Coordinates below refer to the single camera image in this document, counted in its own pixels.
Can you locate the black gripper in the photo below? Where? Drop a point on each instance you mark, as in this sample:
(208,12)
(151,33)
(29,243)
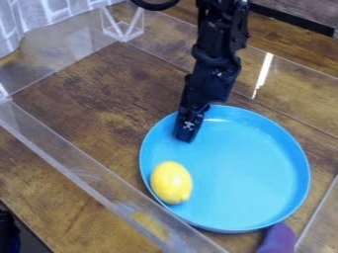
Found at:
(207,85)

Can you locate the blue round plate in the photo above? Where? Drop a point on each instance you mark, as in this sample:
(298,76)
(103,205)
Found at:
(248,169)

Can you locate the yellow toy lemon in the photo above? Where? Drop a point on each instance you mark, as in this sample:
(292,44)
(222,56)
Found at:
(171,183)

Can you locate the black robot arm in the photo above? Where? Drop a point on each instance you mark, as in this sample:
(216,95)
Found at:
(222,35)

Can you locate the black bar in background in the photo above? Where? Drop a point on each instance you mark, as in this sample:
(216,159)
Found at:
(296,21)

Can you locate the purple toy eggplant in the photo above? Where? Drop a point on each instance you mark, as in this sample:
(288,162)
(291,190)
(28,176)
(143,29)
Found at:
(279,240)

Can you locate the white patterned curtain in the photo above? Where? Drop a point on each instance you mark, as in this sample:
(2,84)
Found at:
(24,15)

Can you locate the clear acrylic enclosure wall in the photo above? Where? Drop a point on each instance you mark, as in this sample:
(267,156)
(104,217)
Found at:
(84,89)

